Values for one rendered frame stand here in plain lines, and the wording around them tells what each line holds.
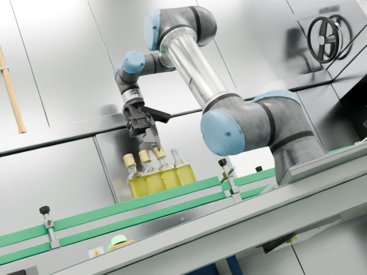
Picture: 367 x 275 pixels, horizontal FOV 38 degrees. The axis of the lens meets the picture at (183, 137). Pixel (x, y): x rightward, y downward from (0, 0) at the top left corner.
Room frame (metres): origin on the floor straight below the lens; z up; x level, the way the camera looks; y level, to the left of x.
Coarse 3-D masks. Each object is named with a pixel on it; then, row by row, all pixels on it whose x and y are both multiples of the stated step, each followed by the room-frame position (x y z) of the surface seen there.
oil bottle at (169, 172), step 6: (162, 168) 1.78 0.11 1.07; (168, 168) 1.78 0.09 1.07; (174, 168) 1.79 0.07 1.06; (162, 174) 1.78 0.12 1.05; (168, 174) 1.78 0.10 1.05; (174, 174) 1.79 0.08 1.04; (168, 180) 1.78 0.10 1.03; (174, 180) 1.78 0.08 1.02; (180, 180) 1.80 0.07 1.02; (168, 186) 1.77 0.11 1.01; (174, 186) 1.78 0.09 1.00
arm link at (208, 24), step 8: (200, 8) 1.36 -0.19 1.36; (200, 16) 1.35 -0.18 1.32; (208, 16) 1.37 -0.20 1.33; (200, 24) 1.50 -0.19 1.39; (208, 24) 1.37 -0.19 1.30; (216, 24) 1.42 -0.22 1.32; (208, 32) 1.39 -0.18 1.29; (216, 32) 1.46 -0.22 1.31; (200, 40) 1.40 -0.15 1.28; (208, 40) 1.43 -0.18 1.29; (152, 56) 1.71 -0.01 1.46; (160, 56) 1.69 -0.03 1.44; (160, 64) 1.72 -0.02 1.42; (168, 64) 1.69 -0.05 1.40; (160, 72) 1.76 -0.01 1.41
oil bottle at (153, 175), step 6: (150, 168) 1.76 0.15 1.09; (156, 168) 1.77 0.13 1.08; (144, 174) 1.76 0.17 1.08; (150, 174) 1.75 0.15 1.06; (156, 174) 1.76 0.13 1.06; (150, 180) 1.75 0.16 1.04; (156, 180) 1.76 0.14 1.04; (162, 180) 1.77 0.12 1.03; (150, 186) 1.75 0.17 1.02; (156, 186) 1.76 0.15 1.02; (162, 186) 1.76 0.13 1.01; (156, 192) 1.75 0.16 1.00
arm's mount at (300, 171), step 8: (360, 144) 1.17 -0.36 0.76; (336, 152) 1.16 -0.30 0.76; (344, 152) 1.16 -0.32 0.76; (352, 152) 1.16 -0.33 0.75; (360, 152) 1.19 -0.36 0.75; (312, 160) 1.15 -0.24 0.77; (320, 160) 1.15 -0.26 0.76; (328, 160) 1.16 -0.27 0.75; (336, 160) 1.17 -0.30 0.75; (344, 160) 1.21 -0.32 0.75; (296, 168) 1.15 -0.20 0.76; (304, 168) 1.15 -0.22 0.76; (312, 168) 1.15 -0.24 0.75; (320, 168) 1.18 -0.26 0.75; (288, 176) 1.17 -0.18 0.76; (296, 176) 1.17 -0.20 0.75; (304, 176) 1.20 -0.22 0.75; (280, 184) 1.27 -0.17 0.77
